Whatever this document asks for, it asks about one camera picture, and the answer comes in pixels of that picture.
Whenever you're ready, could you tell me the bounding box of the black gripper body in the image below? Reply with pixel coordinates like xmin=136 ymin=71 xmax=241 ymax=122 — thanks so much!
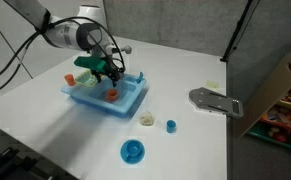
xmin=92 ymin=58 xmax=122 ymax=81

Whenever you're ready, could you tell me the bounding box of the orange cup with handle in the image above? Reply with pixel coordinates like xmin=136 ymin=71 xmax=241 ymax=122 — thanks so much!
xmin=105 ymin=88 xmax=119 ymax=103

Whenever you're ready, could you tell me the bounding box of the yellow green dish rack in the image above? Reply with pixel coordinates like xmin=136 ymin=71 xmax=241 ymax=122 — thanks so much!
xmin=75 ymin=70 xmax=98 ymax=89

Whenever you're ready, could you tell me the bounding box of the light blue toy sink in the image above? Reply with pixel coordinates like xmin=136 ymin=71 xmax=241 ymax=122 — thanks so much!
xmin=60 ymin=71 xmax=149 ymax=119

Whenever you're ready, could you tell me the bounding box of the small blue toy cup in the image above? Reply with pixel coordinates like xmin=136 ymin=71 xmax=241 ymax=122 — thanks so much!
xmin=166 ymin=119 xmax=178 ymax=134

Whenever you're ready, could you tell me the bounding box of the grey toy faucet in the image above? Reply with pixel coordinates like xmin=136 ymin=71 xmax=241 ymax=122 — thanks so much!
xmin=119 ymin=45 xmax=133 ymax=55

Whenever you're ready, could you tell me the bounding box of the orange toy tumbler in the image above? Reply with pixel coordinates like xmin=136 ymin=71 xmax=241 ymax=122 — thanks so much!
xmin=64 ymin=73 xmax=77 ymax=87

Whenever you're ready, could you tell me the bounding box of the blue toy teacup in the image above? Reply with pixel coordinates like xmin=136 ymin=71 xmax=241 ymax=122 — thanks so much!
xmin=124 ymin=142 xmax=143 ymax=159

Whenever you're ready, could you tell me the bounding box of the blue toy saucer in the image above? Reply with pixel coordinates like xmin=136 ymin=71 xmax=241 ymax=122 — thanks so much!
xmin=119 ymin=139 xmax=146 ymax=165

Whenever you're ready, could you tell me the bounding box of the grey metal mounting plate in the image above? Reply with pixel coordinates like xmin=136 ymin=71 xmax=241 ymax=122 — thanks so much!
xmin=188 ymin=87 xmax=245 ymax=119

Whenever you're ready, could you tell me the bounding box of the pale yellow small object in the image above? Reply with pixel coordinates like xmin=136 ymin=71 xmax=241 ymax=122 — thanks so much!
xmin=205 ymin=80 xmax=220 ymax=90

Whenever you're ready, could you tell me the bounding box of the black tripod pole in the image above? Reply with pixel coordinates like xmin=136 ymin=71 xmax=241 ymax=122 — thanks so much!
xmin=219 ymin=0 xmax=261 ymax=63

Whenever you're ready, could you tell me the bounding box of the brown cardboard panel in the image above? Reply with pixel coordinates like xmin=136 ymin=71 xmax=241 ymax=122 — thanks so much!
xmin=235 ymin=53 xmax=291 ymax=140

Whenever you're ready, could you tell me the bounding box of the green toy bin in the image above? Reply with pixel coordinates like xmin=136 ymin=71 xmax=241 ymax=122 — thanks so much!
xmin=246 ymin=121 xmax=291 ymax=153

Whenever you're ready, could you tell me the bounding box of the orange shelf tray with toys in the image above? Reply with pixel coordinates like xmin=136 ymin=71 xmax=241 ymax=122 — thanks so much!
xmin=260 ymin=99 xmax=291 ymax=135

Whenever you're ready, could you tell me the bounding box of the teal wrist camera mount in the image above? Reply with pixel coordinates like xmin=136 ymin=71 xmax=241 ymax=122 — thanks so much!
xmin=73 ymin=55 xmax=108 ymax=73

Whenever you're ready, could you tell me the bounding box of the black equipment frame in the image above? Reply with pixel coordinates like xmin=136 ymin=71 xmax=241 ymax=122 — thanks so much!
xmin=0 ymin=119 xmax=79 ymax=180

